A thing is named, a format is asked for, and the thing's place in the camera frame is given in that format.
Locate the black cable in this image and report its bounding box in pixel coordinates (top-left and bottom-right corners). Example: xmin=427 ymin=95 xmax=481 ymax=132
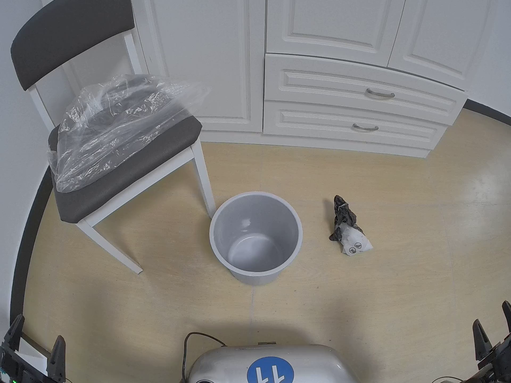
xmin=182 ymin=331 xmax=228 ymax=382

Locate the white trash bin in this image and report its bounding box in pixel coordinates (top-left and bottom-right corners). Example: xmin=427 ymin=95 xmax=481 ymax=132
xmin=209 ymin=191 xmax=303 ymax=286

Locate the white chair dark grey seat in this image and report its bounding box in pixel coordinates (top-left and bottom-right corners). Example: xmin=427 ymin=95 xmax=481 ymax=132
xmin=11 ymin=0 xmax=216 ymax=275

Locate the white wardrobe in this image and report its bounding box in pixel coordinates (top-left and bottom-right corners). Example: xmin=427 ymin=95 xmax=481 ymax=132
xmin=37 ymin=0 xmax=497 ymax=159

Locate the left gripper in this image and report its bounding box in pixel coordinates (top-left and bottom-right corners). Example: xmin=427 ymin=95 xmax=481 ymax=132
xmin=0 ymin=314 xmax=67 ymax=383

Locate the clear plastic bag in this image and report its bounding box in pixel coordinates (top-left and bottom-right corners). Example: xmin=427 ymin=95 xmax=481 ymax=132
xmin=48 ymin=74 xmax=210 ymax=194

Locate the black plastic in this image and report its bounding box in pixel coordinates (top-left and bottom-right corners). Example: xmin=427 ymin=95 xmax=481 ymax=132
xmin=328 ymin=195 xmax=358 ymax=242

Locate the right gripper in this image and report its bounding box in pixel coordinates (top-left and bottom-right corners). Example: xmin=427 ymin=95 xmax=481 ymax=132
xmin=473 ymin=300 xmax=511 ymax=383

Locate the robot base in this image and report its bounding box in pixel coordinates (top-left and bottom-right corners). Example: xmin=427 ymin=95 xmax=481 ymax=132
xmin=189 ymin=342 xmax=358 ymax=383

